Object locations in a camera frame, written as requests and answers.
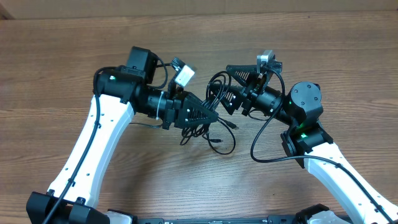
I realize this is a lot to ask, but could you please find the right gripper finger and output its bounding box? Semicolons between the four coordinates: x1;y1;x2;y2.
211;84;249;115
226;65;257;87

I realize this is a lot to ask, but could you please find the black USB cable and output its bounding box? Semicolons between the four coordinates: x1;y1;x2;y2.
178;70;240;156

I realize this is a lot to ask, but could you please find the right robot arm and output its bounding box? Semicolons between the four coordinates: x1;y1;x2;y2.
210;62;397;223

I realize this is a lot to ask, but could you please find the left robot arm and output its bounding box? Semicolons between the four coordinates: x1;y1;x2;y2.
26;47;218;223

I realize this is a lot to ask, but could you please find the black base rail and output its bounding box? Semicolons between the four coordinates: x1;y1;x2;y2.
136;215;297;224

